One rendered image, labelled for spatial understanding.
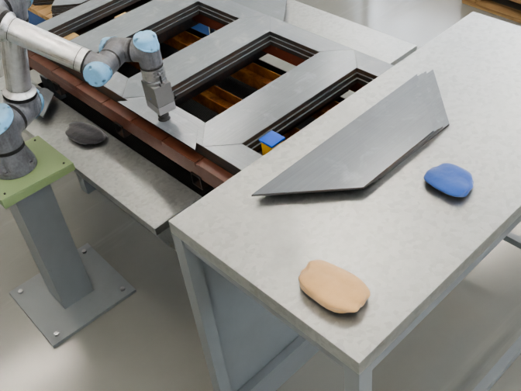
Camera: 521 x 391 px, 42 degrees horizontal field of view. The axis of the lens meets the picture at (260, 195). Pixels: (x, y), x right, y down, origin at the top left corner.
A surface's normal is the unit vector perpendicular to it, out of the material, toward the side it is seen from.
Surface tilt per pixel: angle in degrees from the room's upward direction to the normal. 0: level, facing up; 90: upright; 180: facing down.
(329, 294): 11
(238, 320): 90
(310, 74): 0
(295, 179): 0
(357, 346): 0
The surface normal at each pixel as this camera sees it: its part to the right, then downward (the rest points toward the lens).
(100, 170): -0.10, -0.73
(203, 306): 0.69, 0.44
